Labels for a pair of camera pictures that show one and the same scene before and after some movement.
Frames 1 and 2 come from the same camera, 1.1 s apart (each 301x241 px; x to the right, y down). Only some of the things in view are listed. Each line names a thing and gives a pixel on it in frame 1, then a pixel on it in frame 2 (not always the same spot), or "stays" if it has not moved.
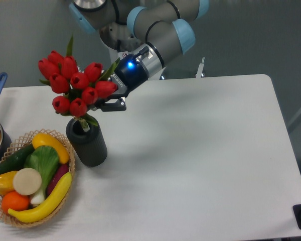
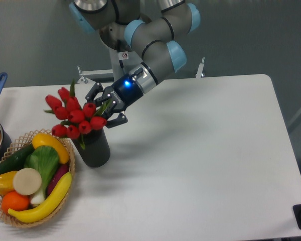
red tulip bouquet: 83,87 to 77,119
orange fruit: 15,201 stays
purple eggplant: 62,169 stays
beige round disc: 27,181 stays
